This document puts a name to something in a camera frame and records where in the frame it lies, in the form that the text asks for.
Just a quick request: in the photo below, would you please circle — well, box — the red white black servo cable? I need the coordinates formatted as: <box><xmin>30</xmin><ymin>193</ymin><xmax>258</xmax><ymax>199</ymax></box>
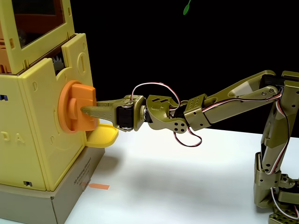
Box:
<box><xmin>131</xmin><ymin>82</ymin><xmax>203</xmax><ymax>147</ymax></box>

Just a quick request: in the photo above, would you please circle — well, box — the orange round turning knob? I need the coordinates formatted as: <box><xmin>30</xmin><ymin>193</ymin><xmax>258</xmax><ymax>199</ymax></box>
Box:
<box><xmin>57</xmin><ymin>80</ymin><xmax>97</xmax><ymax>134</ymax></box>

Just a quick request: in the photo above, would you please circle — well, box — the yellow toy vending machine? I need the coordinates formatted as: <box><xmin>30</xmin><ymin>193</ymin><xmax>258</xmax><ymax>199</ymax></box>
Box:
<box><xmin>0</xmin><ymin>0</ymin><xmax>100</xmax><ymax>192</ymax></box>

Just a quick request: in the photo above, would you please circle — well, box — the orange arrow paper marker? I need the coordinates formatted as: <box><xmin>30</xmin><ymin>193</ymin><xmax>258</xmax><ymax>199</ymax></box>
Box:
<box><xmin>89</xmin><ymin>183</ymin><xmax>110</xmax><ymax>191</ymax></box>

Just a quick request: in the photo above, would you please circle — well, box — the clear tape strip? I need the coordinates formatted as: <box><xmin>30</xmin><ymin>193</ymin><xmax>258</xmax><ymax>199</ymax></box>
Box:
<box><xmin>80</xmin><ymin>179</ymin><xmax>92</xmax><ymax>192</ymax></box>

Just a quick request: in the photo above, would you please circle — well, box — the grey plastic gear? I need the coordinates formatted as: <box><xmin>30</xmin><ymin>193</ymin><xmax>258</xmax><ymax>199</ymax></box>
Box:
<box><xmin>52</xmin><ymin>55</ymin><xmax>65</xmax><ymax>72</ymax></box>

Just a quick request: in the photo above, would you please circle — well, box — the yellow dispensing tray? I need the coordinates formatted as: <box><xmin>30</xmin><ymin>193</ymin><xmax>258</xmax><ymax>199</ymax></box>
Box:
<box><xmin>84</xmin><ymin>123</ymin><xmax>119</xmax><ymax>148</ymax></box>

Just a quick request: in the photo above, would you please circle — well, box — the brown cardboard box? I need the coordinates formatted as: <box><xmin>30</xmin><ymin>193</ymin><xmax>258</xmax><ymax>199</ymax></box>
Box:
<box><xmin>0</xmin><ymin>146</ymin><xmax>106</xmax><ymax>224</ymax></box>

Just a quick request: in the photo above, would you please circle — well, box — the green leaf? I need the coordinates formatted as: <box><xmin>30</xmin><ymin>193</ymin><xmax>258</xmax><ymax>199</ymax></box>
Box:
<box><xmin>183</xmin><ymin>0</ymin><xmax>192</xmax><ymax>16</ymax></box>

